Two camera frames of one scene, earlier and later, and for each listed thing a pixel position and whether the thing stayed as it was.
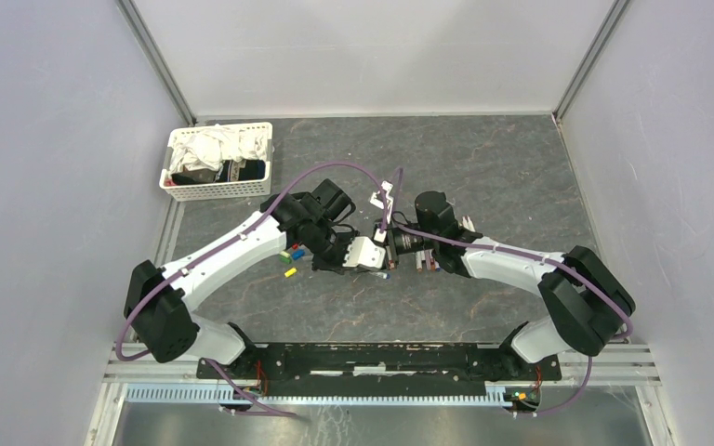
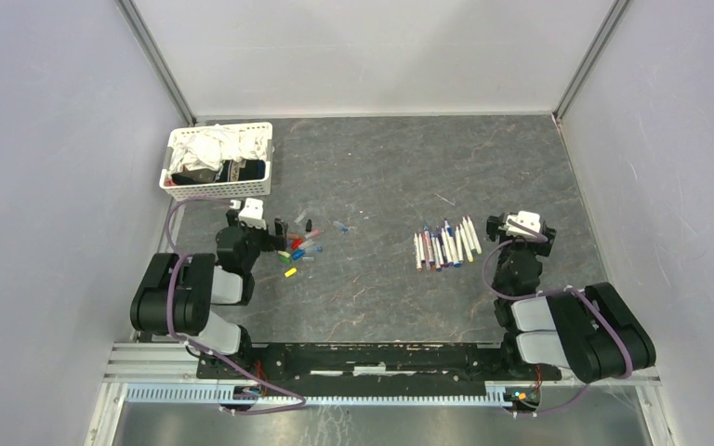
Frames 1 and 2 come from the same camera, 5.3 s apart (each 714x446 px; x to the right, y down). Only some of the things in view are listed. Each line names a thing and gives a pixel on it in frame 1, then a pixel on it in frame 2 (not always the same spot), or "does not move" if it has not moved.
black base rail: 376,370 does not move
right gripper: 393,242 to 540,248
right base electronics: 523,399 does not move
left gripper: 336,265 to 276,241
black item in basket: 229,171 does not move
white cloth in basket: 214,145 does not move
